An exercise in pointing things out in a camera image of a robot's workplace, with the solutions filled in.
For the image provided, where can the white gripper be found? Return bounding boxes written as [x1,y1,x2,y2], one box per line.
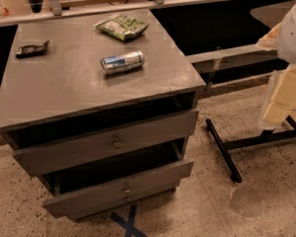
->
[257,4,296,130]

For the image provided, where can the silver blue redbull can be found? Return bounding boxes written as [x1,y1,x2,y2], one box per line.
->
[101,50,144,76]

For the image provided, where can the dark rxbar chocolate wrapper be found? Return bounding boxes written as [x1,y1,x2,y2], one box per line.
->
[16,40,49,59]

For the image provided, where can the dark table on right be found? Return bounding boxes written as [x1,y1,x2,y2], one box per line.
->
[250,0,296,29]

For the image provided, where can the upper grey drawer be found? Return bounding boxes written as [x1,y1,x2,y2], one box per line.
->
[13,109,198,177]

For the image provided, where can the grey drawer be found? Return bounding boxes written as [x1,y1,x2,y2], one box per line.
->
[13,109,198,177]
[43,159,193,220]

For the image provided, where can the green chip bag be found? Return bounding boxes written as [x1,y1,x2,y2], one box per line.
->
[94,14,149,41]

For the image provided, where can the grey drawer cabinet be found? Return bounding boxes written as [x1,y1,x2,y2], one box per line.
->
[0,8,207,221]

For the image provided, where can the blue tape cross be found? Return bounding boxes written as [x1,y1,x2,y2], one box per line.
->
[110,204,148,237]

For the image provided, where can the lower grey drawer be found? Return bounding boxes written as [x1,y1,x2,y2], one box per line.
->
[43,159,193,220]

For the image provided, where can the grey metal rail frame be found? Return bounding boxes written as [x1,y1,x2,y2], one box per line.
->
[0,0,296,29]

